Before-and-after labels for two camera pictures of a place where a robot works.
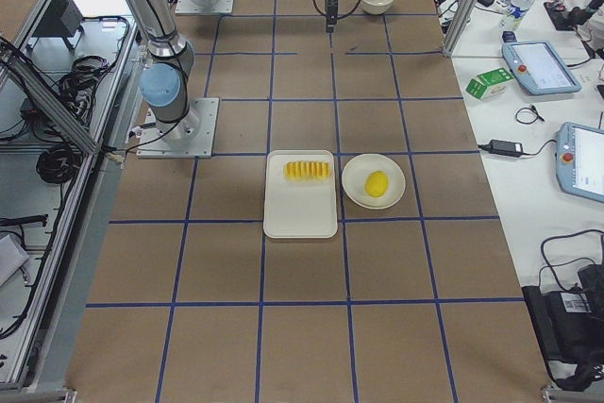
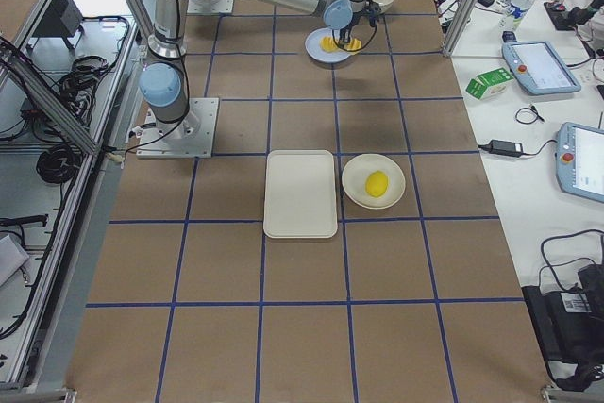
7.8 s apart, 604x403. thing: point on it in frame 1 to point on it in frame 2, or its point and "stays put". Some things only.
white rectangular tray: x=299 y=209 stays put
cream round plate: x=354 y=177 stays put
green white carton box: x=488 y=83 stays put
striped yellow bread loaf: x=301 y=170 to x=327 y=44
